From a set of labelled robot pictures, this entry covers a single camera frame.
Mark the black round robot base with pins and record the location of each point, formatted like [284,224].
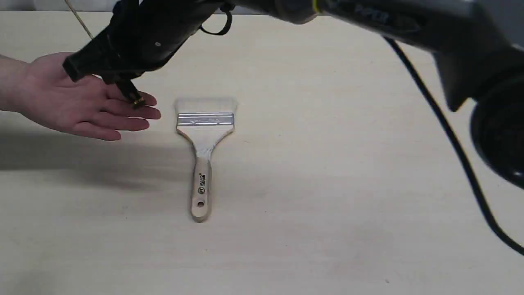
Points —
[497,129]

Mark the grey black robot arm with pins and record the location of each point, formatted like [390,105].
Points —
[477,44]

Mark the person's open bare hand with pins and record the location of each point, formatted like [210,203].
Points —
[89,108]

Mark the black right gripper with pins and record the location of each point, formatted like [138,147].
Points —
[141,37]

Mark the wide wooden paint brush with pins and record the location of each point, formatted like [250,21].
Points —
[204,122]

